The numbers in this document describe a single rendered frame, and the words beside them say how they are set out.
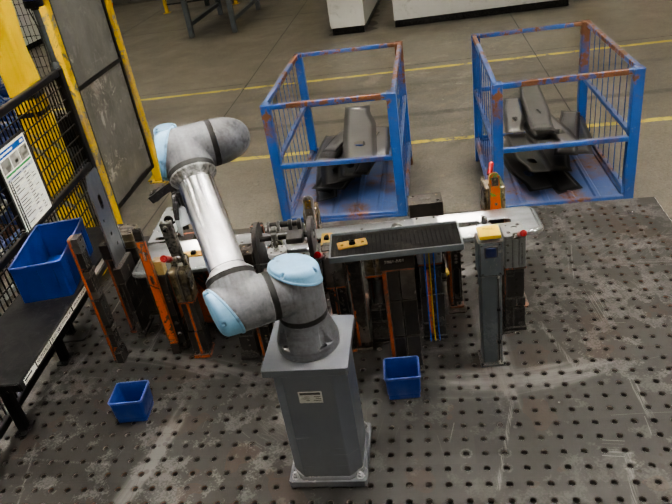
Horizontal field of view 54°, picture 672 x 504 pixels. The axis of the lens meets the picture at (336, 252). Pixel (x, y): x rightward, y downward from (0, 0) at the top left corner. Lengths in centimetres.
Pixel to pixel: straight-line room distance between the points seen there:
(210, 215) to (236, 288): 19
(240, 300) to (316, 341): 21
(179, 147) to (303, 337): 53
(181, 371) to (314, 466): 71
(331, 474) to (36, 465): 90
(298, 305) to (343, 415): 33
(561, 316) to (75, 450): 159
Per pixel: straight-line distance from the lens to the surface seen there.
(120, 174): 519
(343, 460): 175
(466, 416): 194
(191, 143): 161
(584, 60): 505
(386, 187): 449
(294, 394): 160
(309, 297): 147
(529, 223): 222
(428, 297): 210
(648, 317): 234
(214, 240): 151
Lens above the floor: 208
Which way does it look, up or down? 30 degrees down
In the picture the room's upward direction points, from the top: 9 degrees counter-clockwise
